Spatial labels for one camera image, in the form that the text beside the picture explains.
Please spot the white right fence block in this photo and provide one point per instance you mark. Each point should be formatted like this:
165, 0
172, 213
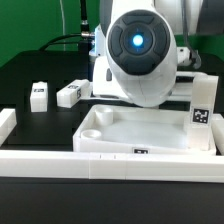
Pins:
218, 132

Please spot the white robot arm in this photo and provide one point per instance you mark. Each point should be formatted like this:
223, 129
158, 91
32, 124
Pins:
137, 56

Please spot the white left fence block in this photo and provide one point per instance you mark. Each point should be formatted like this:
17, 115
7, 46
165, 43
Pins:
7, 123

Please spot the white front fence bar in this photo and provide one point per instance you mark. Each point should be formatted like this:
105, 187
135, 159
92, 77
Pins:
46, 164

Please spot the white desk top tray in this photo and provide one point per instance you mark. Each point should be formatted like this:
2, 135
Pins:
119, 129

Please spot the white fence block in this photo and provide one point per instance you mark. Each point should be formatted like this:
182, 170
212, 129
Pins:
7, 123
218, 132

